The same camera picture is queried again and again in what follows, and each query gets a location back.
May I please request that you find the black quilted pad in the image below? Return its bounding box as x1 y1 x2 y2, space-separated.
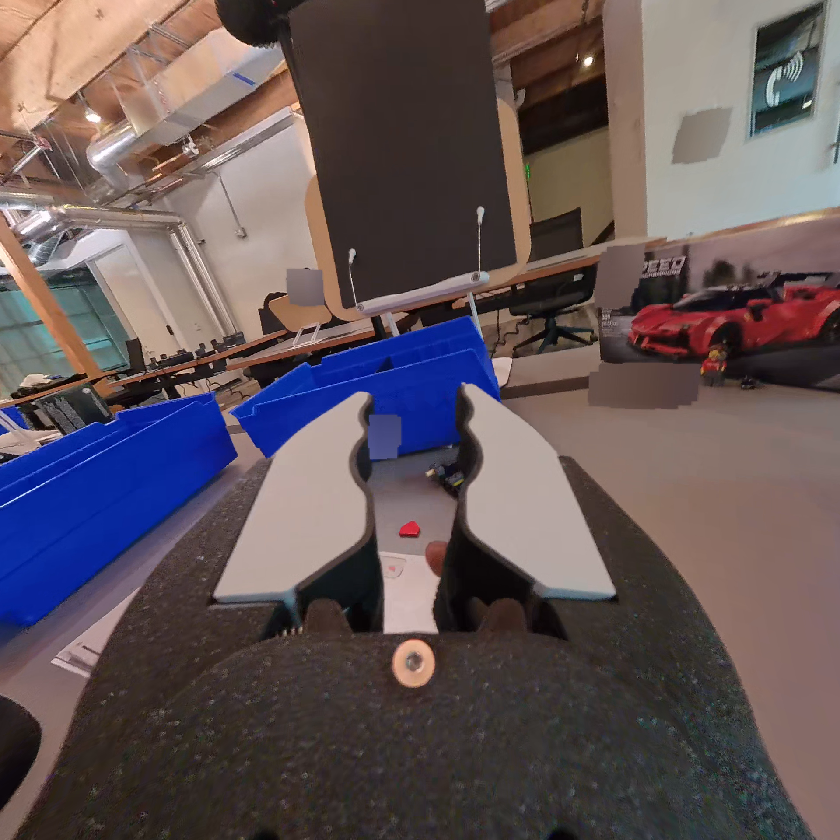
0 696 40 808

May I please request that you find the black round disc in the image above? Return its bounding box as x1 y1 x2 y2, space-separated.
214 0 292 49

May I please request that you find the lego instruction booklet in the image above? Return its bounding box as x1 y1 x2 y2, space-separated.
53 549 441 677

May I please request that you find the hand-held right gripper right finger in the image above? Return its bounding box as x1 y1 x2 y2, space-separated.
437 384 618 623

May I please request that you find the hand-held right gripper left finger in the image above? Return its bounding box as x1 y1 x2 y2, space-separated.
213 392 385 620

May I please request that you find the framed wall sign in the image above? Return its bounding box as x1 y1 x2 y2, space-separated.
749 3 828 140

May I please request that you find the blue plastic bin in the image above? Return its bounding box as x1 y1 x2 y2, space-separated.
234 315 502 458
0 394 237 626

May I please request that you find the black office chair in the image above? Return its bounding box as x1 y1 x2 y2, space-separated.
510 208 598 355

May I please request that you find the lego box red car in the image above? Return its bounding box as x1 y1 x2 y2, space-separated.
598 217 840 392

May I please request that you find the red and black lego car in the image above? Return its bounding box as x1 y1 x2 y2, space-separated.
427 453 471 497

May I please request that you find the silver air duct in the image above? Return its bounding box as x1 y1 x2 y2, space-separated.
86 29 283 185

